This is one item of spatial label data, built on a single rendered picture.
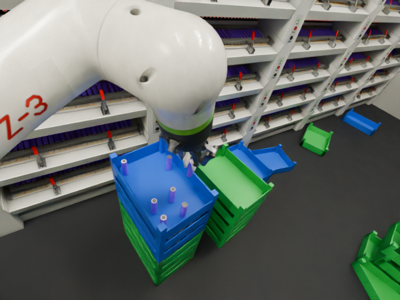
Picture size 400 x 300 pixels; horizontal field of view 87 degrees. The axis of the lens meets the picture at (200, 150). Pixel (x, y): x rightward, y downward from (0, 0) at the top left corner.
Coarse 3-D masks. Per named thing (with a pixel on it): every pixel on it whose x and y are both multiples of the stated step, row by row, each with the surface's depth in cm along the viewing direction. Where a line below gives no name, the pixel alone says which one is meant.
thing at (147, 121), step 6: (150, 0) 62; (156, 0) 63; (162, 0) 64; (168, 0) 65; (168, 6) 66; (150, 108) 89; (150, 114) 91; (144, 120) 96; (150, 120) 93; (144, 126) 99; (150, 126) 95; (150, 132) 98; (150, 138) 101; (156, 138) 103
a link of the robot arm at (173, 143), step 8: (160, 128) 33; (208, 128) 33; (168, 136) 32; (176, 136) 31; (184, 136) 31; (192, 136) 31; (200, 136) 33; (208, 136) 36; (176, 144) 33; (184, 144) 34; (192, 144) 34; (200, 144) 35
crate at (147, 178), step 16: (160, 144) 76; (112, 160) 65; (128, 160) 72; (144, 160) 75; (160, 160) 77; (176, 160) 75; (128, 176) 70; (144, 176) 71; (160, 176) 72; (176, 176) 73; (192, 176) 70; (128, 192) 63; (144, 192) 66; (160, 192) 67; (176, 192) 68; (192, 192) 69; (208, 192) 65; (144, 208) 63; (160, 208) 63; (176, 208) 64; (192, 208) 65; (208, 208) 65; (160, 224) 52; (176, 224) 55; (160, 240) 55
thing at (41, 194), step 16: (48, 176) 96; (64, 176) 98; (80, 176) 102; (96, 176) 105; (112, 176) 107; (0, 192) 85; (16, 192) 91; (32, 192) 92; (48, 192) 95; (64, 192) 97; (80, 192) 102; (16, 208) 89; (32, 208) 94
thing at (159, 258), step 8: (120, 200) 80; (128, 208) 73; (136, 224) 72; (144, 232) 68; (192, 232) 71; (184, 240) 70; (152, 248) 65; (168, 248) 71; (176, 248) 70; (160, 256) 64
